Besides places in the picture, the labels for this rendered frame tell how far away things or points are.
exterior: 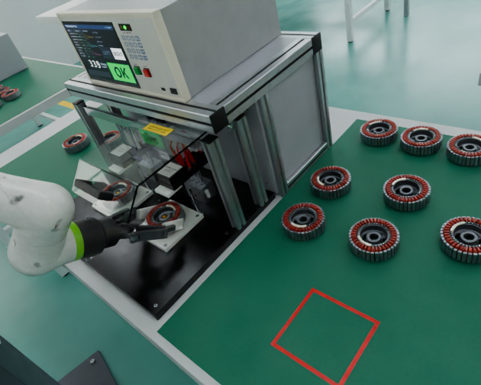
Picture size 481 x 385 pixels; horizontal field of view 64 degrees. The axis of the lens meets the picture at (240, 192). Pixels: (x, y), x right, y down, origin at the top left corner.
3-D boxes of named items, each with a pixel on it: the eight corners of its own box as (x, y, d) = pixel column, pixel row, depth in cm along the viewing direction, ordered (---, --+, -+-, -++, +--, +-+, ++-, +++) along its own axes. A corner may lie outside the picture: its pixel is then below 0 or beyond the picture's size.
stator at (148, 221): (165, 242, 105) (160, 233, 103) (141, 228, 112) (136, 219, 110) (194, 216, 111) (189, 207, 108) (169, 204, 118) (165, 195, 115)
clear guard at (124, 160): (127, 224, 79) (114, 203, 76) (72, 192, 94) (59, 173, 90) (230, 137, 95) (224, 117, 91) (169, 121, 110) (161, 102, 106)
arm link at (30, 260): (-3, 253, 86) (15, 292, 82) (2, 215, 79) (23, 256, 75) (60, 238, 96) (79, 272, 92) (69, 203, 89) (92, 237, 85)
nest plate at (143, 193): (117, 223, 119) (115, 220, 118) (92, 208, 128) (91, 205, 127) (153, 193, 126) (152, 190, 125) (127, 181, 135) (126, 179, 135)
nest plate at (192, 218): (166, 253, 104) (165, 250, 103) (134, 233, 113) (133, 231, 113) (204, 217, 111) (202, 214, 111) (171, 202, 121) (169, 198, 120)
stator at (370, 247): (372, 220, 98) (372, 209, 96) (410, 244, 90) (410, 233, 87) (339, 244, 95) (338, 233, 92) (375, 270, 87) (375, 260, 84)
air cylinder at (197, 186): (205, 203, 116) (200, 189, 112) (189, 196, 120) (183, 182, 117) (217, 193, 118) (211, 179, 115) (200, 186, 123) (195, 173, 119)
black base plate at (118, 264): (158, 321, 91) (154, 315, 90) (42, 228, 130) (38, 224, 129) (276, 197, 114) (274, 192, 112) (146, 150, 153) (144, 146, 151)
